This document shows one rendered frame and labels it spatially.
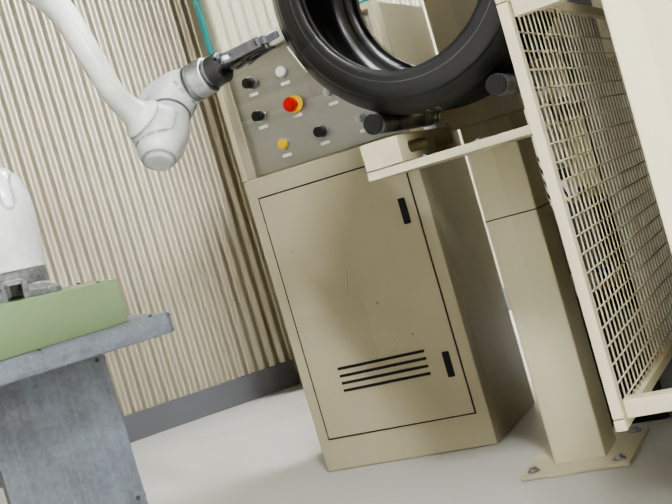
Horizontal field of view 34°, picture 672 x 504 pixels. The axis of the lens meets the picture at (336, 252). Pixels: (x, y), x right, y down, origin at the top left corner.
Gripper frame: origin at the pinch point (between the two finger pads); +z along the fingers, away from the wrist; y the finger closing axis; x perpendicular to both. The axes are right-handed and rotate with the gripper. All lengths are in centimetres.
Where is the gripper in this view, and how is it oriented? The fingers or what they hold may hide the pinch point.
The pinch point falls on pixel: (280, 33)
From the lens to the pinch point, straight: 253.4
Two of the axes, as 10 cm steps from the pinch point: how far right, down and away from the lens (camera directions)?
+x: 4.0, 9.2, -0.3
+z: 8.2, -3.7, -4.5
